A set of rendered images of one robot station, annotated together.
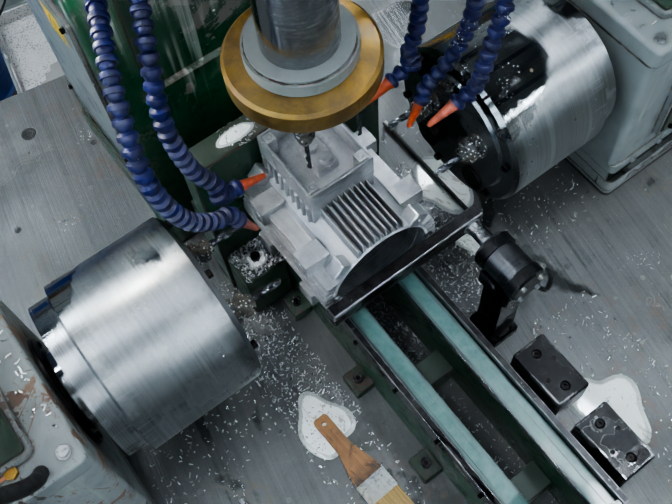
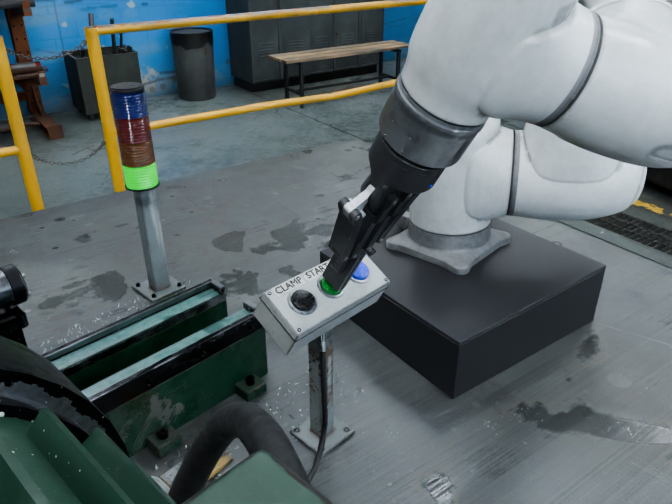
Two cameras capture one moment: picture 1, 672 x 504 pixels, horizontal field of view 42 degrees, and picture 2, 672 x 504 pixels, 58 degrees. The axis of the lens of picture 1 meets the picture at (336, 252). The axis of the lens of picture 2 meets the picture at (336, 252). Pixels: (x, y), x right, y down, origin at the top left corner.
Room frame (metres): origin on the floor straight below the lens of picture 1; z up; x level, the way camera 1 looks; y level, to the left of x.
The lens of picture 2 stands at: (0.23, 0.60, 1.47)
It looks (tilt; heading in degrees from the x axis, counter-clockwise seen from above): 28 degrees down; 254
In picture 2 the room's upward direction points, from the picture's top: straight up
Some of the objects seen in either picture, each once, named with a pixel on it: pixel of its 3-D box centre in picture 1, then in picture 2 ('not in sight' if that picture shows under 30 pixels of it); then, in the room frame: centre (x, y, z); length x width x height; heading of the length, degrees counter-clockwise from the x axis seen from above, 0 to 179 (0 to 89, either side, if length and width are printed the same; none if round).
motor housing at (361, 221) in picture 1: (338, 216); not in sight; (0.60, -0.01, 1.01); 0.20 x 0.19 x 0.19; 30
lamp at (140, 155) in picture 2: not in sight; (137, 151); (0.29, -0.54, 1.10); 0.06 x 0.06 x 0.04
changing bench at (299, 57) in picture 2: not in sight; (343, 73); (-1.43, -5.00, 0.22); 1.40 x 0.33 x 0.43; 18
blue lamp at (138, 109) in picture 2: not in sight; (129, 102); (0.29, -0.54, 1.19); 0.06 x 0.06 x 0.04
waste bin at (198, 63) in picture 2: not in sight; (194, 64); (-0.09, -5.35, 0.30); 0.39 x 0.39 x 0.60
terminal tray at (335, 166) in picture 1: (316, 161); not in sight; (0.64, 0.01, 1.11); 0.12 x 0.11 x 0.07; 30
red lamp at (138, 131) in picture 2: not in sight; (133, 127); (0.29, -0.54, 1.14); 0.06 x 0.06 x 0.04
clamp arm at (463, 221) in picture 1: (406, 265); not in sight; (0.51, -0.09, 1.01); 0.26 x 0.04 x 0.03; 120
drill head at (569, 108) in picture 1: (520, 84); not in sight; (0.77, -0.30, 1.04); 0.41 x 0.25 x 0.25; 120
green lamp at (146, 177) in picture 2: not in sight; (140, 174); (0.29, -0.54, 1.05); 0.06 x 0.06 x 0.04
